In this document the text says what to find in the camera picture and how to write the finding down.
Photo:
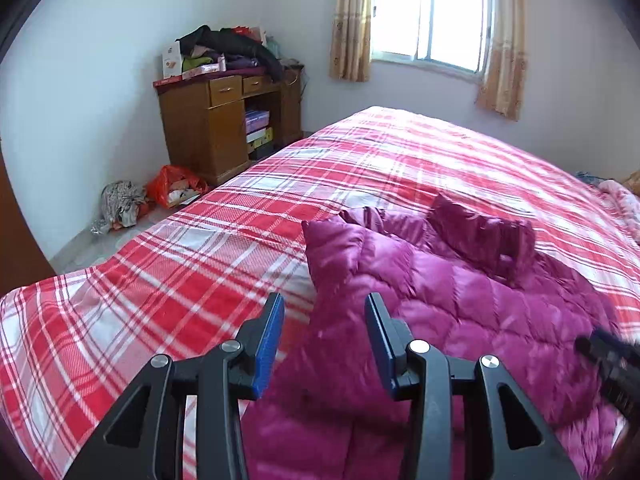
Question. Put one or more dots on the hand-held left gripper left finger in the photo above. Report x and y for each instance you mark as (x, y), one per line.
(267, 347)

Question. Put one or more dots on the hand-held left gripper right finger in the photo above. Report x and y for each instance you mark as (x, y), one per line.
(382, 347)

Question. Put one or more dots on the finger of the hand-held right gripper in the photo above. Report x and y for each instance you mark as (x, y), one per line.
(612, 360)

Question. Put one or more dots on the purple down jacket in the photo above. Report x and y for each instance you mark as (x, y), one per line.
(475, 310)

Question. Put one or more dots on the pile of clothes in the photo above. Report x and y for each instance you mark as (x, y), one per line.
(235, 47)

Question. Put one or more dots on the bed with red plaid sheet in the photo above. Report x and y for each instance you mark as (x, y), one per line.
(150, 285)

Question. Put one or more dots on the pink quilt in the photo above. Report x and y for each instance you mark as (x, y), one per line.
(622, 205)

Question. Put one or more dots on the orange plastic bag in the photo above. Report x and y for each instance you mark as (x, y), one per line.
(170, 182)

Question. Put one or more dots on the grey patterned cloth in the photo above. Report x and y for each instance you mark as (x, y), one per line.
(120, 202)

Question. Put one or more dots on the stack of flat boxes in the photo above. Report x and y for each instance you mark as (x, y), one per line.
(257, 130)

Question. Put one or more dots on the wooden desk with drawers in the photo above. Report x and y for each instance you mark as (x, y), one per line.
(200, 125)

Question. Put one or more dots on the wooden door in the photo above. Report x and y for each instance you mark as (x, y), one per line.
(17, 240)

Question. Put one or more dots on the white cardboard box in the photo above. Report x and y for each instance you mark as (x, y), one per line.
(171, 60)

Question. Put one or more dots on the beige curtain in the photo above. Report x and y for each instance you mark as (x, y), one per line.
(505, 40)
(350, 20)

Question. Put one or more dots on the window with metal frame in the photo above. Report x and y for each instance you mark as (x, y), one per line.
(430, 15)

